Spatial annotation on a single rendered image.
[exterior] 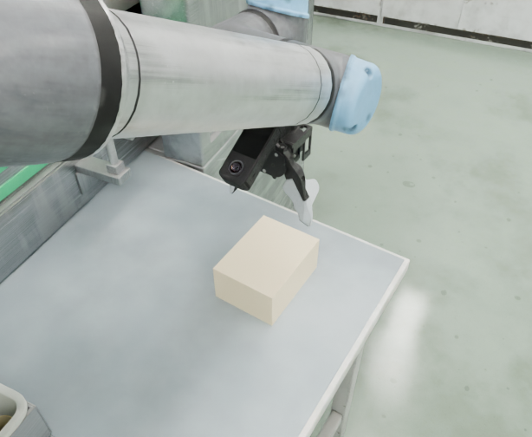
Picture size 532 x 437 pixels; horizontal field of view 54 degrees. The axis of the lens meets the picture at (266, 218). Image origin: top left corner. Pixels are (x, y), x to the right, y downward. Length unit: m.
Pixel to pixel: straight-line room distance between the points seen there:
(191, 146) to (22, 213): 0.39
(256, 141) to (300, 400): 0.40
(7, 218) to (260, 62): 0.72
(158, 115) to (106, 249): 0.77
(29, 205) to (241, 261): 0.41
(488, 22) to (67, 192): 3.14
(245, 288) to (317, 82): 0.48
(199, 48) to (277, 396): 0.61
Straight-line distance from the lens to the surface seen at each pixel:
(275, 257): 0.91
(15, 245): 1.07
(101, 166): 1.10
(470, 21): 3.83
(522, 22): 3.81
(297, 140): 0.77
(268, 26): 0.64
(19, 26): 0.26
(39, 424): 0.84
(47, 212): 1.10
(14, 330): 1.00
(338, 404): 1.43
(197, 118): 0.35
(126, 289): 0.99
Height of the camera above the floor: 1.49
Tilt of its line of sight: 43 degrees down
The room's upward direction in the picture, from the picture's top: straight up
